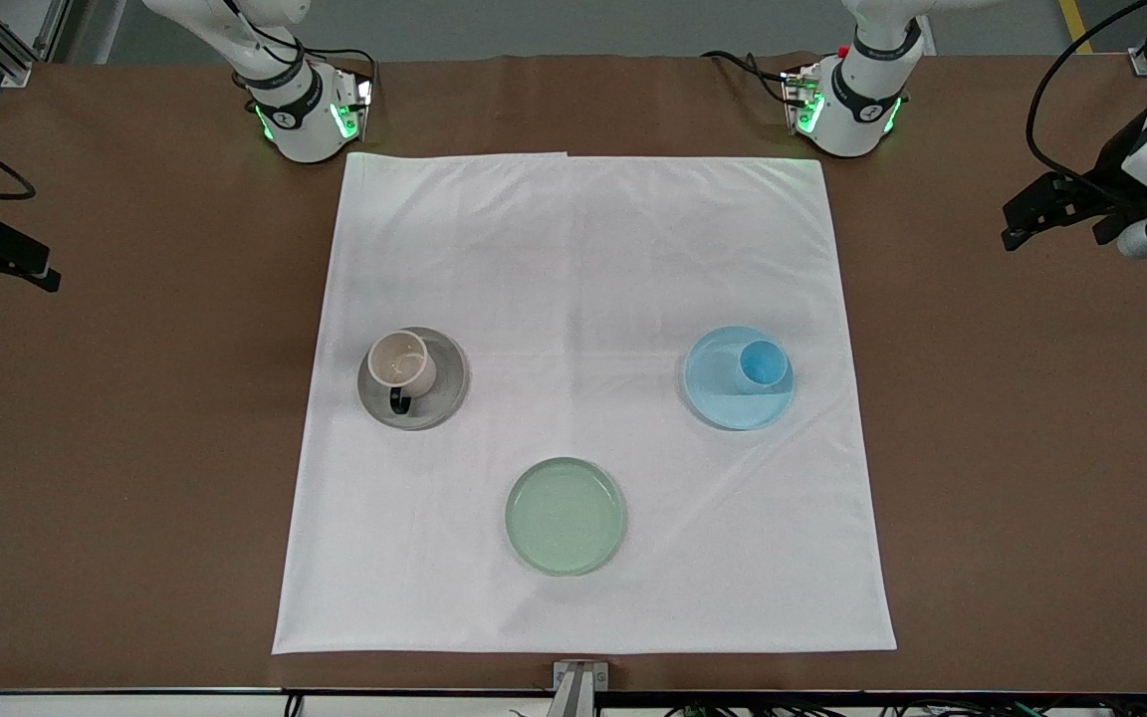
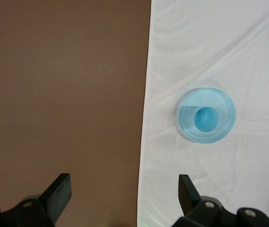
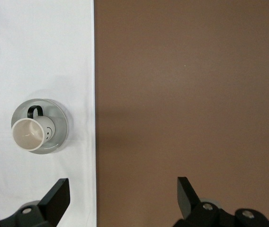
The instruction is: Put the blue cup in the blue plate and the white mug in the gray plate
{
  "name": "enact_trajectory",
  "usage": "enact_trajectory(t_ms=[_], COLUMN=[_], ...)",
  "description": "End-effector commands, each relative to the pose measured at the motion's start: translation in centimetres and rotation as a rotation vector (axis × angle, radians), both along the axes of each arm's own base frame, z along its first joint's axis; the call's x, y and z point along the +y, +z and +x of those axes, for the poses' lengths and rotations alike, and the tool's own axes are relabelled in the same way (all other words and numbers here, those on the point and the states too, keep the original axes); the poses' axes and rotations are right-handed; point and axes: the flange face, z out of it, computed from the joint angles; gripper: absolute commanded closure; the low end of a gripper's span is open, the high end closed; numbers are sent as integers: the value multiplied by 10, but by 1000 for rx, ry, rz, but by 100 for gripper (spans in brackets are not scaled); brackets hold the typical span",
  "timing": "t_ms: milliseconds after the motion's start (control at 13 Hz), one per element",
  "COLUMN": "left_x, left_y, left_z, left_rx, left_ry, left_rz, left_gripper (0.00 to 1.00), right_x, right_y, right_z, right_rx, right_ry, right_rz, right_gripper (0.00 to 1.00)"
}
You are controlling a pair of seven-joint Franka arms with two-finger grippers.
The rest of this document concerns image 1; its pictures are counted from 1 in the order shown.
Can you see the light blue round plate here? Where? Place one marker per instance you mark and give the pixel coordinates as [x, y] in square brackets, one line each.
[713, 383]

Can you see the white square cloth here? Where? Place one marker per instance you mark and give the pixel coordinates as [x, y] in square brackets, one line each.
[583, 259]

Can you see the light green round plate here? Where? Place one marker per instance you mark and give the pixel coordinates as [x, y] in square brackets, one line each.
[565, 516]

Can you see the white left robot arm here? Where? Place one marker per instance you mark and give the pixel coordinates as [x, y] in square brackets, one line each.
[857, 110]

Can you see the gray round plate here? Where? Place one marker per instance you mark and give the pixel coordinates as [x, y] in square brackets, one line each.
[444, 393]

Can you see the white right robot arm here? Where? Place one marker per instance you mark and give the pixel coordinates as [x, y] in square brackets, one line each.
[300, 119]

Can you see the light blue cup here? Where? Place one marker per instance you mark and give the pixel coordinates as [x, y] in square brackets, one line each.
[761, 366]

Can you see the gray metal table bracket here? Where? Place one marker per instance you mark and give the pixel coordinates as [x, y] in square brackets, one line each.
[579, 685]

